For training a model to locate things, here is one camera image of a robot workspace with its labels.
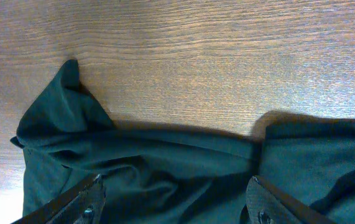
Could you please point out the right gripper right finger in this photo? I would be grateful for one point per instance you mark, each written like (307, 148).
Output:
(267, 204)

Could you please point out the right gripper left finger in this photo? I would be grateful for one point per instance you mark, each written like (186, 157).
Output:
(82, 203)

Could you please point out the black t-shirt with logo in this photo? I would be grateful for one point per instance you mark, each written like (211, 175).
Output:
(178, 176)

